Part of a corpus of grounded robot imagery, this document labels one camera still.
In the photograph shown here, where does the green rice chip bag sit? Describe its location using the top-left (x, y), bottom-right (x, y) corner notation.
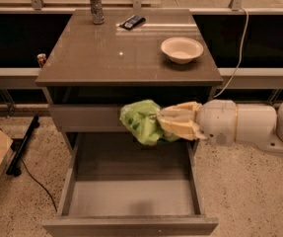
top-left (119, 100), bottom-right (178, 146)

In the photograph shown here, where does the white cable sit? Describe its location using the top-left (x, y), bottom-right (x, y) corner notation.
top-left (213, 7), bottom-right (249, 100)

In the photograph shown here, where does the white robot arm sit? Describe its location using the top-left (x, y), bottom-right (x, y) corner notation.
top-left (157, 100), bottom-right (283, 157)

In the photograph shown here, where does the black floor cable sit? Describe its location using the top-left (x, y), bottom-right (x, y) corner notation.
top-left (0, 111), bottom-right (58, 213)

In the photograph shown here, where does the small red soda can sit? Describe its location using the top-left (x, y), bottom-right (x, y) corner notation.
top-left (37, 53), bottom-right (46, 68)

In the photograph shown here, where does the grey drawer cabinet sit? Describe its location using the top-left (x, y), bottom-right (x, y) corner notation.
top-left (35, 8), bottom-right (223, 148)

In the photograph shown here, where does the closed middle drawer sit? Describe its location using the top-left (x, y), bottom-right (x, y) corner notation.
top-left (49, 104), bottom-right (127, 132)

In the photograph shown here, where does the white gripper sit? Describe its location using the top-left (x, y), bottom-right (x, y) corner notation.
top-left (158, 100), bottom-right (237, 146)

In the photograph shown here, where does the black metal stand leg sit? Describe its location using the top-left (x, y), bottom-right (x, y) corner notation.
top-left (6, 116), bottom-right (39, 177)

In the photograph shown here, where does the white paper bowl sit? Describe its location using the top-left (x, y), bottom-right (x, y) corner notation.
top-left (161, 38), bottom-right (204, 64)

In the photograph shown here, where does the tall silver patterned can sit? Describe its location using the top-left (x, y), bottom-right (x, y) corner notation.
top-left (90, 0), bottom-right (105, 25)

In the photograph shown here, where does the open bottom drawer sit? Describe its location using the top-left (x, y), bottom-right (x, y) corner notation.
top-left (42, 132), bottom-right (218, 237)

